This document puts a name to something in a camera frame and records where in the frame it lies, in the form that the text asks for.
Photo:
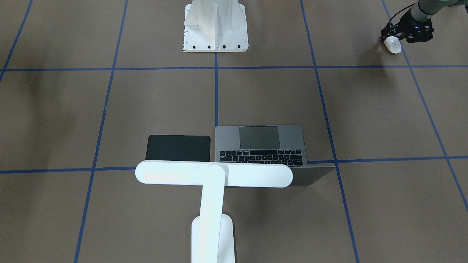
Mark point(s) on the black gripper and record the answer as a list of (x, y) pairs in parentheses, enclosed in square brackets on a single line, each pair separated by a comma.
[(404, 22)]

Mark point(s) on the grey laptop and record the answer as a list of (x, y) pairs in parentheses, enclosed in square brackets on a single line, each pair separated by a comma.
[(271, 144)]

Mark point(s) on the black mouse pad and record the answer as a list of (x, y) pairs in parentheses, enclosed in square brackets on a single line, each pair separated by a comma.
[(178, 148)]

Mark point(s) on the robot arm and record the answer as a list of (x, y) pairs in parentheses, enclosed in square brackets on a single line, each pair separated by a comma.
[(424, 9)]

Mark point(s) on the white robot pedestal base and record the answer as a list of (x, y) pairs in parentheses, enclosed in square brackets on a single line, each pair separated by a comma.
[(215, 26)]

